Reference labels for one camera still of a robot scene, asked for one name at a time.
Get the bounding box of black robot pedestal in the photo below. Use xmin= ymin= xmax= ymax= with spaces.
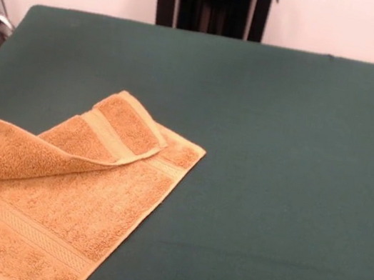
xmin=143 ymin=0 xmax=278 ymax=46

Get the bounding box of dark green table cloth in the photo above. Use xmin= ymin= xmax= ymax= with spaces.
xmin=0 ymin=0 xmax=374 ymax=280

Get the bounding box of tan terry towel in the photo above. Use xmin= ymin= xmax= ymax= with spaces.
xmin=0 ymin=69 xmax=215 ymax=280

